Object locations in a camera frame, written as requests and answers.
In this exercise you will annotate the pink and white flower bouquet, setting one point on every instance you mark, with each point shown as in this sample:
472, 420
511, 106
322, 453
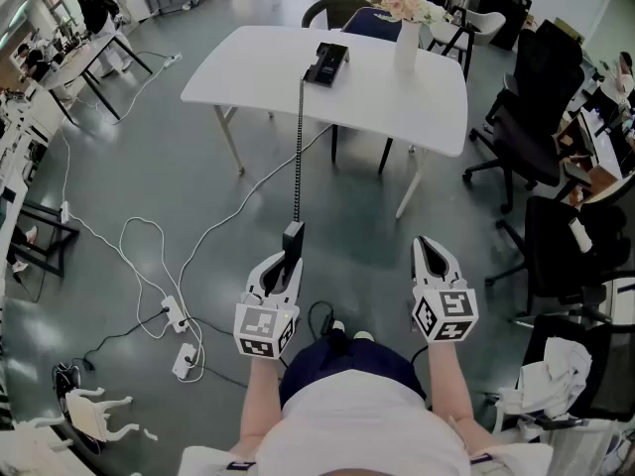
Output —
409, 5

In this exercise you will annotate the dark round-back chair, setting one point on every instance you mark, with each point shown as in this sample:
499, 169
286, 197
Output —
337, 10

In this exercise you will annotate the black telephone handset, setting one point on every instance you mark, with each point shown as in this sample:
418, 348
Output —
292, 241

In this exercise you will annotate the white vase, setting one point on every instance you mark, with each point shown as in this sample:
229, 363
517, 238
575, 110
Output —
407, 47

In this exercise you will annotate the white ornate stool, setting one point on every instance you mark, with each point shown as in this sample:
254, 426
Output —
87, 414

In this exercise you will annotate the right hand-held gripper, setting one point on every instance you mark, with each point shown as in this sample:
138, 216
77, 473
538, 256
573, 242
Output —
446, 315

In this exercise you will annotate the black mesh chair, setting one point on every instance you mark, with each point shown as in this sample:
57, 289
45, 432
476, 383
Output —
610, 365

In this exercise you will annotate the black office chair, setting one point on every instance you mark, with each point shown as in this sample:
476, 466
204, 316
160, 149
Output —
550, 246
541, 117

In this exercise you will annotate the black metal frame bench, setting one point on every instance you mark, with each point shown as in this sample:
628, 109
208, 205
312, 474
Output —
54, 246

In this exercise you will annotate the black cabinet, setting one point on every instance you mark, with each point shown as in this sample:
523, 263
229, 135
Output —
503, 13

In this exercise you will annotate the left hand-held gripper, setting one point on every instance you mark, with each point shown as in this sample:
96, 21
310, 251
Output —
260, 325

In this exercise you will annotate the person's right forearm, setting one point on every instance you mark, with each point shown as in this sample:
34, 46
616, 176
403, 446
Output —
449, 385

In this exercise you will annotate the white table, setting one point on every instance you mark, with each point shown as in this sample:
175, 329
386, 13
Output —
278, 77

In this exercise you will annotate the person's navy shorts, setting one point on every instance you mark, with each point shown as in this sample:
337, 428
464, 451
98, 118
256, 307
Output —
322, 365

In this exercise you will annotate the person's left forearm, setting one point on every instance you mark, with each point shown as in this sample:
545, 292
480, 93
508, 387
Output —
260, 394

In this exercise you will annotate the white armchair with black legs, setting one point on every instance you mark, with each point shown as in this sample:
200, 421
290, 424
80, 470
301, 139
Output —
476, 25

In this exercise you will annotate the white crumpled cloth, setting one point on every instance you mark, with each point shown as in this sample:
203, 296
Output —
555, 375

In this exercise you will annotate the person's white shirt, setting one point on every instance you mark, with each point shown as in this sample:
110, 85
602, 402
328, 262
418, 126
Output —
357, 429

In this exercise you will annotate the wooden desk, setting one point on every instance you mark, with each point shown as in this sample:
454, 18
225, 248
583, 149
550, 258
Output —
600, 166

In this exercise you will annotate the grey table with black legs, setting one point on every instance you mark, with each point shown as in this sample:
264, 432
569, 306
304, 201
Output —
74, 60

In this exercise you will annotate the blue chair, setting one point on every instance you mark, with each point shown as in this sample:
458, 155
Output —
369, 23

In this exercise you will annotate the white power strip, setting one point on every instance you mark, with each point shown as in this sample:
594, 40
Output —
183, 361
173, 313
64, 211
173, 60

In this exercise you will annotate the person's white shoe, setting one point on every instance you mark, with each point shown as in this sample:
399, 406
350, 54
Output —
363, 335
339, 324

